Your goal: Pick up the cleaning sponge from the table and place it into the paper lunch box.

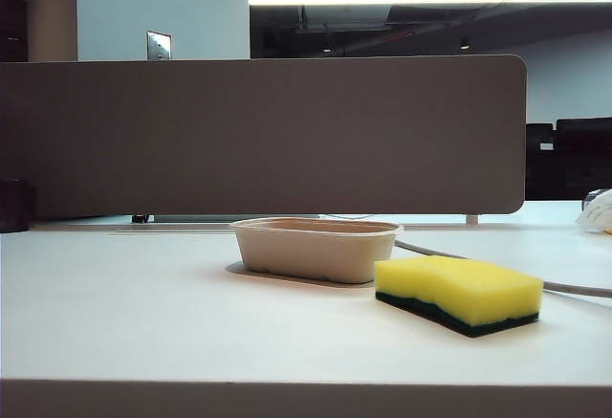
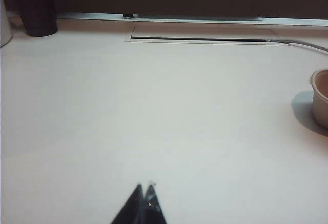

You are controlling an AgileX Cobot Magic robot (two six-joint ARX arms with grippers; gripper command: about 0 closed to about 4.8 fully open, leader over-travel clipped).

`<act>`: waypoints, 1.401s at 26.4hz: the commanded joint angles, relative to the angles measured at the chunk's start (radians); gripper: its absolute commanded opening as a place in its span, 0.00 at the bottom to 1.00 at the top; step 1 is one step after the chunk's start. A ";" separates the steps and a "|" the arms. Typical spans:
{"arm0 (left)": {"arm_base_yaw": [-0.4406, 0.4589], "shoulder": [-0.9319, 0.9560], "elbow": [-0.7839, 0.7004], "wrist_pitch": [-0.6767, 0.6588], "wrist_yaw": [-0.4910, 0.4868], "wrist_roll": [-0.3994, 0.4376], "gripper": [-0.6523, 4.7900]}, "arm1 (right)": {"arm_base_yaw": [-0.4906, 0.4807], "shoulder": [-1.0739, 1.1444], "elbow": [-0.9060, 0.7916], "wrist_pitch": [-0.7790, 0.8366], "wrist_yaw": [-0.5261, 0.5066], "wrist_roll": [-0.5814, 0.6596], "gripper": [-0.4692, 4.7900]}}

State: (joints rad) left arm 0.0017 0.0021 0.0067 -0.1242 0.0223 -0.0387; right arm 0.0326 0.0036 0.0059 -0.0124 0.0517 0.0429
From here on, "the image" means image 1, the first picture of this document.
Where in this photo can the white crumpled plastic bag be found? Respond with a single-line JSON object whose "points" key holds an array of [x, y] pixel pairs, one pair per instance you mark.
{"points": [[596, 212]]}

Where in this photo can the metal wall switch plate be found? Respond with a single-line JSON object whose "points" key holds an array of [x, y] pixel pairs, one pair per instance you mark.
{"points": [[159, 46]]}

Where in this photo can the beige paper lunch box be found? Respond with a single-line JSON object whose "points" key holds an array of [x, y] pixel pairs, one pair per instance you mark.
{"points": [[311, 255]]}

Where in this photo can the white divider support bracket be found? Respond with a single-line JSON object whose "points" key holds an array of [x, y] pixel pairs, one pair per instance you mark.
{"points": [[472, 219]]}

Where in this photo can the black divider clamp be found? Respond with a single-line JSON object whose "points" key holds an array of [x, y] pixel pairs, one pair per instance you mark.
{"points": [[138, 218]]}

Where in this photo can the silver divider base rail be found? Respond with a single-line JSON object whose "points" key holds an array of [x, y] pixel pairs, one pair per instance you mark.
{"points": [[239, 218]]}

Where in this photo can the yellow green cleaning sponge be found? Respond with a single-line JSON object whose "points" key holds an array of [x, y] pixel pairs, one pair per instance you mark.
{"points": [[459, 284]]}

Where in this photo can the dark cylindrical container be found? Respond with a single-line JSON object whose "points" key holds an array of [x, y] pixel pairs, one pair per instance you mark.
{"points": [[14, 205]]}

